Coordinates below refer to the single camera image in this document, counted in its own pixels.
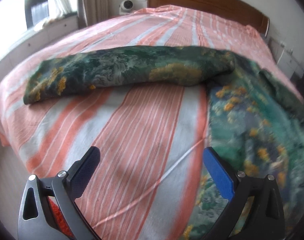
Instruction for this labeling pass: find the green patterned garment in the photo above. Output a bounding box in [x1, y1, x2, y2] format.
[23, 46, 304, 239]

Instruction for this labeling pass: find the white bedside cabinet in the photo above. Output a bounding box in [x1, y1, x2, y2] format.
[268, 37, 304, 81]

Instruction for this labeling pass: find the white window ledge cabinet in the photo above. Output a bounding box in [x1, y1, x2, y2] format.
[0, 14, 79, 82]

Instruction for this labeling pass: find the beige curtain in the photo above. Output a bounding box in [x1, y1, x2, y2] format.
[77, 0, 109, 28]

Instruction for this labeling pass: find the brown wooden headboard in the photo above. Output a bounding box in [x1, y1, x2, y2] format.
[147, 0, 270, 36]

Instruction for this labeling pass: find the pink striped bed sheet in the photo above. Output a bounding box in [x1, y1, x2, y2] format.
[0, 5, 294, 239]

